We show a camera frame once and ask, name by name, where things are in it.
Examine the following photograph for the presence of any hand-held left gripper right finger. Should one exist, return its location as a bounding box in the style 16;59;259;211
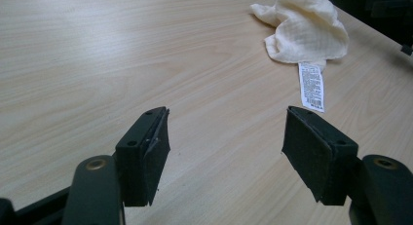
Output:
281;105;359;206

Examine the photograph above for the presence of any cream muslin cloth with label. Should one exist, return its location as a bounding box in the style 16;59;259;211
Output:
249;0;351;114

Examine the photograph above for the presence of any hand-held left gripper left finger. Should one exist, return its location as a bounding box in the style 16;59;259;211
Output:
114;105;171;207

